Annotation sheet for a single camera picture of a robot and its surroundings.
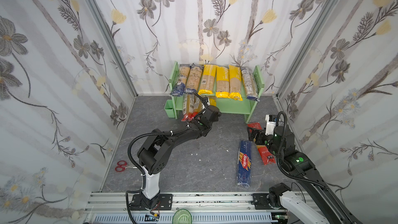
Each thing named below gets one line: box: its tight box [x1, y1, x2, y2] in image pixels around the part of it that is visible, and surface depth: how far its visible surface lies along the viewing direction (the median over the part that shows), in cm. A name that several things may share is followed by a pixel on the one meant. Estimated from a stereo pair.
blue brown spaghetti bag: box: [186, 63, 204, 92], surface depth 91 cm
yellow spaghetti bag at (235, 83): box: [228, 64, 244, 101], surface depth 86 cm
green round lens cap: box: [172, 208, 193, 224], surface depth 71 cm
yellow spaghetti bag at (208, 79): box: [197, 63, 217, 95], surface depth 89 cm
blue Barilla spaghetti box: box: [236, 140, 252, 189], surface depth 84 cm
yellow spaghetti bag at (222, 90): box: [215, 66, 231, 98], surface depth 88 cm
